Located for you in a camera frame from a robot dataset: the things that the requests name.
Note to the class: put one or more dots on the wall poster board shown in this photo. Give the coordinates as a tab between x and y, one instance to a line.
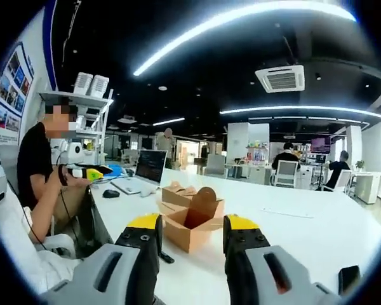
9	95

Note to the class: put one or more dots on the colourful display shelf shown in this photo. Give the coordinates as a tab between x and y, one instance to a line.
257	152

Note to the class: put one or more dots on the blue plastic tray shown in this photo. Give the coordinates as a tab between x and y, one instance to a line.
115	169

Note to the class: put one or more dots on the curved ceiling light strip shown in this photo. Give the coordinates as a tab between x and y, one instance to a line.
304	109

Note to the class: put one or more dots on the white lumpy object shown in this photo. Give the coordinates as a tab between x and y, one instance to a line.
148	192

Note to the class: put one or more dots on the person's white clothing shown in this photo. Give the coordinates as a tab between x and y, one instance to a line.
35	270

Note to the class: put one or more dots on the white office chair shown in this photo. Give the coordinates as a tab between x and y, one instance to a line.
344	181
285	173

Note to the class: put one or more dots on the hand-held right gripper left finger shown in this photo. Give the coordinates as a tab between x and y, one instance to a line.
127	273

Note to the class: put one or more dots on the grey office chair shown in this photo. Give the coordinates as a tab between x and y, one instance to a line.
216	164

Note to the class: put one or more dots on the black smartphone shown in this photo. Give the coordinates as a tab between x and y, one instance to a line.
349	281

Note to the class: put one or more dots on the silver laptop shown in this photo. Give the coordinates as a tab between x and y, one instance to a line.
150	166

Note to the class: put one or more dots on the ceiling air conditioner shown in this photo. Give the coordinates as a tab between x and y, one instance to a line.
280	78

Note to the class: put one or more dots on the white desk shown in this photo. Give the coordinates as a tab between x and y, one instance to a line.
371	187

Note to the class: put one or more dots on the small black item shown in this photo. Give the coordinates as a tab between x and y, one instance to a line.
167	257

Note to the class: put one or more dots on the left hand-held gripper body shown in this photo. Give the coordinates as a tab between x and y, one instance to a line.
76	154

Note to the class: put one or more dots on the potted plant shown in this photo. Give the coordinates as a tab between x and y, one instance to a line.
360	165

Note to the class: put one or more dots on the purple screen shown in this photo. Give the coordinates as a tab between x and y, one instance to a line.
320	145

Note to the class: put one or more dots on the short ceiling light strip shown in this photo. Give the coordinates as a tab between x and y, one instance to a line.
168	121

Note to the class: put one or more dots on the person's left hand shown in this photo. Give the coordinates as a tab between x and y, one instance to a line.
70	179

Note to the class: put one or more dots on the long ceiling light strip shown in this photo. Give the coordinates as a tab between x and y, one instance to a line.
241	16

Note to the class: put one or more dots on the stack of white trays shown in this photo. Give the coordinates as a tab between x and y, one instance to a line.
99	85
83	83

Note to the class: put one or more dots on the black computer mouse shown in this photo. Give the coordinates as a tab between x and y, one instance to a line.
111	193

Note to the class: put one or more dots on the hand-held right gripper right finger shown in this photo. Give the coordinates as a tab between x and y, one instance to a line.
257	273

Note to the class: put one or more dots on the white shelf rack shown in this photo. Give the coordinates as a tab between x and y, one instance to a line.
82	99

